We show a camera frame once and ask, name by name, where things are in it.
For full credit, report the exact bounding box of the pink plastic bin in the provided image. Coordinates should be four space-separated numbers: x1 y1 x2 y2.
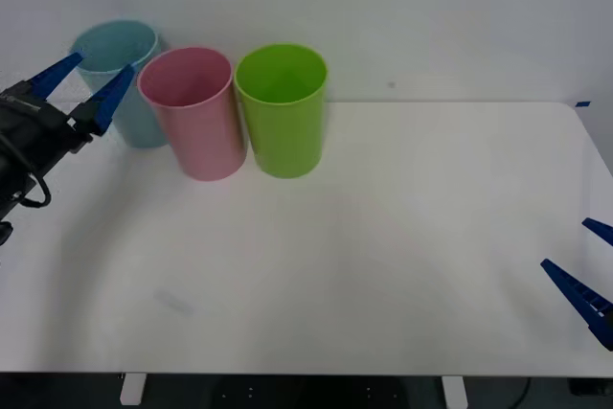
136 46 249 183

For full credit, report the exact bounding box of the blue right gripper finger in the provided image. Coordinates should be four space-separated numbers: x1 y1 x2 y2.
581 217 613 248
540 259 613 352

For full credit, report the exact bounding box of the pale blue plastic bin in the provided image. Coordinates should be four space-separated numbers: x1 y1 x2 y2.
70 19 170 150

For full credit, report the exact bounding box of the black cable under table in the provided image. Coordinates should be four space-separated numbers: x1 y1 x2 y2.
512 376 532 409

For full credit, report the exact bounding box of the white table leg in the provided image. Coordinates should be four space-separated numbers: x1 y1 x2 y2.
119 373 148 406
441 375 468 409

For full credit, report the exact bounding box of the green plastic bin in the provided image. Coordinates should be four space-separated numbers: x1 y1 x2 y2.
233 43 329 179

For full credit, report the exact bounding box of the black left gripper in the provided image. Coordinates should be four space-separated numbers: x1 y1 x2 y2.
0 50 137 178

